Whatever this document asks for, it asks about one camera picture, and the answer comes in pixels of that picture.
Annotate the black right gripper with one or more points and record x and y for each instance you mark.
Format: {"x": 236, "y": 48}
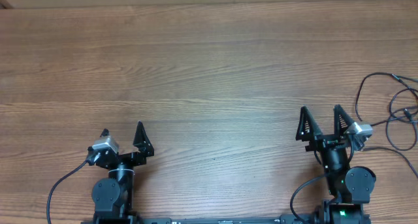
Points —
{"x": 312, "y": 130}

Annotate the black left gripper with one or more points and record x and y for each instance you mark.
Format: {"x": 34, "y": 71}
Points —
{"x": 144, "y": 147}

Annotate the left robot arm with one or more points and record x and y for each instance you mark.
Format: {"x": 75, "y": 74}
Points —
{"x": 113, "y": 195}

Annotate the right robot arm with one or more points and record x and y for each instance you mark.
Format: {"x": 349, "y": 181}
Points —
{"x": 350, "y": 187}

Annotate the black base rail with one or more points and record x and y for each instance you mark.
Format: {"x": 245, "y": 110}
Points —
{"x": 283, "y": 219}

